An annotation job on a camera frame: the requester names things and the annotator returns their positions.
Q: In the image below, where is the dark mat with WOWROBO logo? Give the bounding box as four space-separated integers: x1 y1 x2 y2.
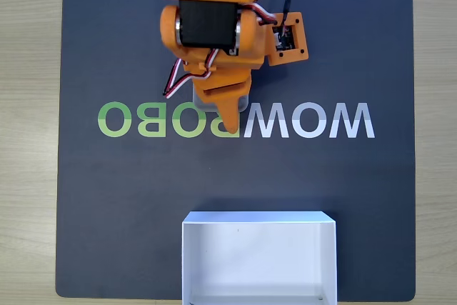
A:
55 0 417 301

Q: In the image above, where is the white cardboard box bin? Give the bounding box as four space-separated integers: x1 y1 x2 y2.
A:
181 211 338 305

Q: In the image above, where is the grey square usb device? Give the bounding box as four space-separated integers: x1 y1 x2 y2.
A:
192 82 250 112

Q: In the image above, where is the red white black servo cable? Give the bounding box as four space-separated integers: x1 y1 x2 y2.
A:
244 2 278 28
163 47 219 101

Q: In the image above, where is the orange wrist camera box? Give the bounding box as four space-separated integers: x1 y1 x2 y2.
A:
266 11 310 67

